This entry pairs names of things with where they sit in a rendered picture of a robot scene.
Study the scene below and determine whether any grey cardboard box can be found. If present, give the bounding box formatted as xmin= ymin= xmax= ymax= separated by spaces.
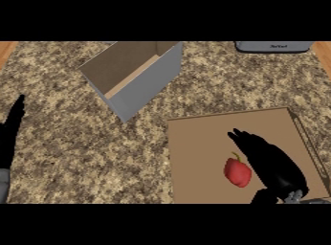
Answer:
xmin=79 ymin=41 xmax=184 ymax=123

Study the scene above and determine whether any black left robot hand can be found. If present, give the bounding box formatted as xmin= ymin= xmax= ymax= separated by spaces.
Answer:
xmin=0 ymin=94 xmax=27 ymax=176

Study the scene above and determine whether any red bell pepper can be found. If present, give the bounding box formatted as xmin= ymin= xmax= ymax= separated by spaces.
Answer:
xmin=222 ymin=151 xmax=253 ymax=189

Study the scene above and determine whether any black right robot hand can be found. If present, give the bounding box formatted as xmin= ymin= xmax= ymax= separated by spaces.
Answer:
xmin=227 ymin=127 xmax=311 ymax=205

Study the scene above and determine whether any brown flat tray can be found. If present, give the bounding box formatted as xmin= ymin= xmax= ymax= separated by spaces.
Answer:
xmin=166 ymin=107 xmax=331 ymax=205

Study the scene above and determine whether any grey appliance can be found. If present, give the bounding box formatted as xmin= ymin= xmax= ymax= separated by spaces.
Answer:
xmin=234 ymin=41 xmax=315 ymax=54

